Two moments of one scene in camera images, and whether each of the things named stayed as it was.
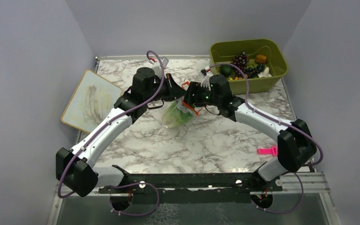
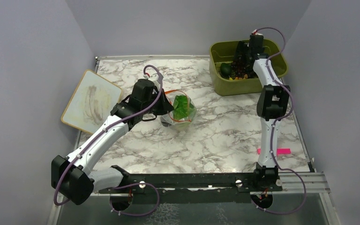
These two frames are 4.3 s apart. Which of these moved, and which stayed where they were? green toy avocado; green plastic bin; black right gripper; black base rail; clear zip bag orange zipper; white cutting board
Moved: clear zip bag orange zipper; black right gripper
Stayed: black base rail; white cutting board; green plastic bin; green toy avocado
